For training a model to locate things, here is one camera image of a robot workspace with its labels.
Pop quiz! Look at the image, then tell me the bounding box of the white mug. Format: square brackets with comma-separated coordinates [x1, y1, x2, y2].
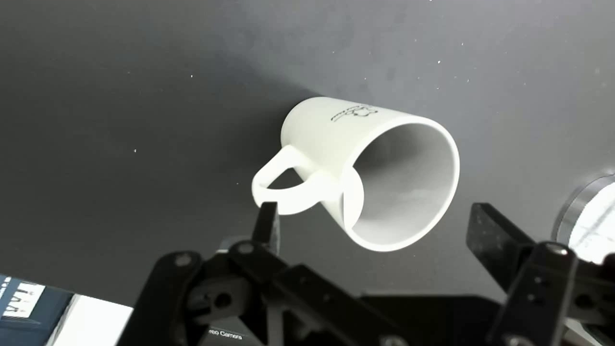
[251, 94, 464, 254]

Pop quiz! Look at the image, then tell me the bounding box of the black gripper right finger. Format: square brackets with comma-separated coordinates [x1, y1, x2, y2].
[466, 202, 615, 346]

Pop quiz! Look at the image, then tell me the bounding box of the blue and white box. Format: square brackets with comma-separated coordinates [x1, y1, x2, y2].
[0, 273, 135, 346]

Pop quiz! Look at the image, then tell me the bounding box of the silver metal mounting plate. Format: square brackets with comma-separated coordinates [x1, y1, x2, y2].
[550, 167, 615, 265]

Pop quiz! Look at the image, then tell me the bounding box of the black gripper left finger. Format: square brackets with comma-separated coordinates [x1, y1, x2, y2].
[116, 200, 412, 346]

